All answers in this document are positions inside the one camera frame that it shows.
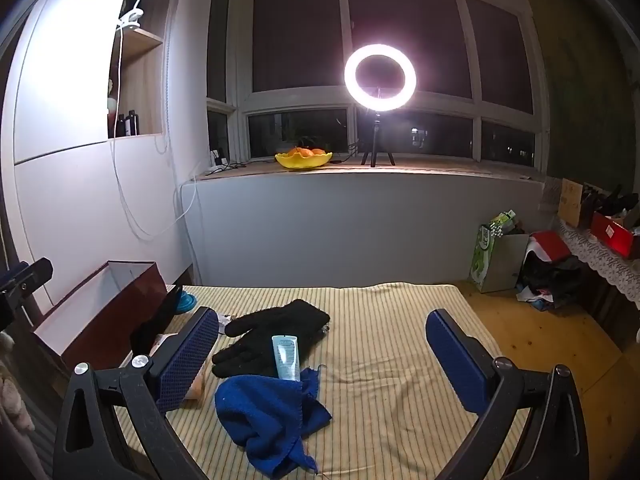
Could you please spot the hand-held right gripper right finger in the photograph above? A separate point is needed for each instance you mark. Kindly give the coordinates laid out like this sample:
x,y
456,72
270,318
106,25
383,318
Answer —
x,y
452,357

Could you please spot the light blue hand cream tube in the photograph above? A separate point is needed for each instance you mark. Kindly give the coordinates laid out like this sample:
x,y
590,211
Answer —
x,y
285,357

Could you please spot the brown cardboard box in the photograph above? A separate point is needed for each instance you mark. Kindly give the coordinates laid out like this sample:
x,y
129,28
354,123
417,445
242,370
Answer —
x,y
571,202

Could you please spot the black tripod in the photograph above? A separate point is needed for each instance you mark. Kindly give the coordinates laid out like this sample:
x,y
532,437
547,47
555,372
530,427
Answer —
x,y
376,135

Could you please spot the white power adapter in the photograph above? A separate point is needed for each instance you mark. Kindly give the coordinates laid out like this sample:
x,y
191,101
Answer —
x,y
218,156

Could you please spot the white lace tablecloth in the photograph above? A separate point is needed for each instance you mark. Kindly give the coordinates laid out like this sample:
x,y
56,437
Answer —
x,y
600,260

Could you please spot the red cardboard box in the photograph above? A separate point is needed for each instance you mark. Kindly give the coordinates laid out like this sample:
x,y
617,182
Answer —
x,y
612,235

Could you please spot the green and white shopping bag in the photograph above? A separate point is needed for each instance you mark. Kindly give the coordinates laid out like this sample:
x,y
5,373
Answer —
x,y
482,255

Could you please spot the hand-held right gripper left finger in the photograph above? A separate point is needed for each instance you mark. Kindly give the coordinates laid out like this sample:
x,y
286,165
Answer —
x,y
192,360

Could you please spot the yellow striped blanket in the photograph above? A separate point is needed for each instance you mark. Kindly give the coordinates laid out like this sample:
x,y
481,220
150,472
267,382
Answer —
x,y
390,360

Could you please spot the pile of clothes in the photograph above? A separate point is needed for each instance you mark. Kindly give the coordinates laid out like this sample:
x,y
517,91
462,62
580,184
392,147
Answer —
x,y
547,270

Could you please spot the wooden wall shelf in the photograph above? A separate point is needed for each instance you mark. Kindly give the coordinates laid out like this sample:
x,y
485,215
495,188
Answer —
x,y
145,85

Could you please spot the dark red storage box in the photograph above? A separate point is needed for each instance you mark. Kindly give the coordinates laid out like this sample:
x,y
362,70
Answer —
x,y
107,322

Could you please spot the beige plush toy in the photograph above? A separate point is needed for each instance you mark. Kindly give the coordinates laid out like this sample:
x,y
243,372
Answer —
x,y
12,385

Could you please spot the blue towel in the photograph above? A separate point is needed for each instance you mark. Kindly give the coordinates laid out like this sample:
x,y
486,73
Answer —
x,y
260,410

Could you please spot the yellow fruit bowl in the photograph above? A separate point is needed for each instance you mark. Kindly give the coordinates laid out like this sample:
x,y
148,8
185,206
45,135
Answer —
x,y
300,161

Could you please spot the window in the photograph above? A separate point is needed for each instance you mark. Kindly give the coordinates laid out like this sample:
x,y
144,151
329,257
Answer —
x,y
300,35

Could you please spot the blue round object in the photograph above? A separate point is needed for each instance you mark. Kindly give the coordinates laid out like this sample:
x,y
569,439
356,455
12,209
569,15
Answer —
x,y
187,306

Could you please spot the grey ribbed panel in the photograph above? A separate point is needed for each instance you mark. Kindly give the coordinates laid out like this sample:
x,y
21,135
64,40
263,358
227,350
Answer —
x,y
37,445

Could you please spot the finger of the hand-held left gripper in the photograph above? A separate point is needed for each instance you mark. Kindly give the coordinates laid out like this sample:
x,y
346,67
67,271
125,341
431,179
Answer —
x,y
32,272

